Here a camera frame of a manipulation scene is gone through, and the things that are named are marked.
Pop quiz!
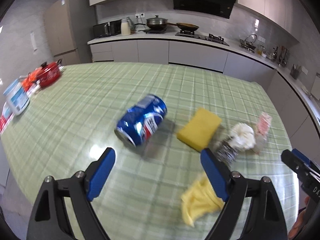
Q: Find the pink snack wrapper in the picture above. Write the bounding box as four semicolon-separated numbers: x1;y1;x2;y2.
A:
255;112;272;136

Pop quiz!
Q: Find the yellow cloth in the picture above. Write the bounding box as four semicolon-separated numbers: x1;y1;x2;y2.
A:
181;172;225;227

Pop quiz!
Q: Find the yellow sponge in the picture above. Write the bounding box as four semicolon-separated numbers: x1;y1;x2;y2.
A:
176;108;222;152

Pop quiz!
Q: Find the blue Pepsi can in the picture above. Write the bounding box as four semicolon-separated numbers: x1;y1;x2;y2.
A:
114;94;167;147

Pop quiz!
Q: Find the right hand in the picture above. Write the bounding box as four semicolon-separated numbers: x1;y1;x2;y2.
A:
288;208;306;239

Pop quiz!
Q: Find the utensil holder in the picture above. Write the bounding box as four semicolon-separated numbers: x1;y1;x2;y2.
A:
290;64;302;80

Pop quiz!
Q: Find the sink faucet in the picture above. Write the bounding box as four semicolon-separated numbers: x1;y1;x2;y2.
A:
239;34;258;52

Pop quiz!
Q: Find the white plastic jar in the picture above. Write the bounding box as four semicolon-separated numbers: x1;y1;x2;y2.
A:
3;79;30;115

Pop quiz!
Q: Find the orange snack packet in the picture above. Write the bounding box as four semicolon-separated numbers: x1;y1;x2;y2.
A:
22;72;37;92

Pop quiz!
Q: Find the gas stove top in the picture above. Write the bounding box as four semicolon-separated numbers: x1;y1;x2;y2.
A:
175;30;229;46

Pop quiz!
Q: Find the red enamel pot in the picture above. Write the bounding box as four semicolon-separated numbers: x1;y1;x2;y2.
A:
36;59;62;88

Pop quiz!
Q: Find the frying pan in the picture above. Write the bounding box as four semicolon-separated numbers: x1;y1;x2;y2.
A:
167;22;199;31

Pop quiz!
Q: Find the lidded black wok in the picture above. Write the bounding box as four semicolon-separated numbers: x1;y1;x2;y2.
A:
135;14;168;33

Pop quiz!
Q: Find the beige refrigerator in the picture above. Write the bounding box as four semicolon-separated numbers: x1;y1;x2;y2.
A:
43;0;97;65

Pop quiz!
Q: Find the black microwave oven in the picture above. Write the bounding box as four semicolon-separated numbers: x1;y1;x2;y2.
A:
93;20;121;38

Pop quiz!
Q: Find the white kettle jug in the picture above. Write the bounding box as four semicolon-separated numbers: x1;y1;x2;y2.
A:
120;19;131;36

